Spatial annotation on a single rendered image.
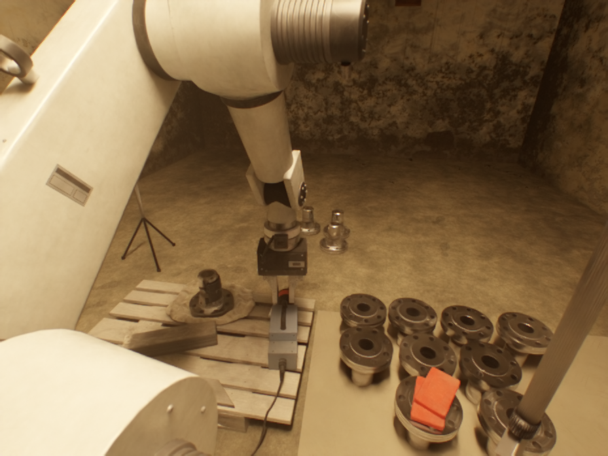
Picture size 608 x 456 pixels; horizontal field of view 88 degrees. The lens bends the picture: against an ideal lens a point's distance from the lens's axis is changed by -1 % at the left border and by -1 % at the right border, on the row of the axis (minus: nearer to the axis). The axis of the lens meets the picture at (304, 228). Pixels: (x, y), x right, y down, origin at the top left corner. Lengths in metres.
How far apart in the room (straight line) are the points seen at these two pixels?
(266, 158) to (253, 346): 1.05
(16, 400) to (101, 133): 0.46
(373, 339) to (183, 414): 1.32
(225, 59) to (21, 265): 0.49
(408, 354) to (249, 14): 1.48
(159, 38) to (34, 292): 0.51
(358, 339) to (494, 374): 0.61
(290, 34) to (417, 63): 5.63
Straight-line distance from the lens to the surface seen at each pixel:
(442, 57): 6.34
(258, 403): 1.59
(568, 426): 2.08
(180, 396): 0.45
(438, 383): 1.55
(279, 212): 1.32
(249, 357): 1.76
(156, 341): 1.83
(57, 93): 0.67
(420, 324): 1.85
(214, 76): 0.73
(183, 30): 0.72
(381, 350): 1.66
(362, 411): 1.74
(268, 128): 1.02
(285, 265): 1.43
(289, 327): 1.65
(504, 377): 1.76
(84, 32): 0.76
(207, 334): 1.79
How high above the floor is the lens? 1.45
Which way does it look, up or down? 26 degrees down
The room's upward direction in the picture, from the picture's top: 1 degrees clockwise
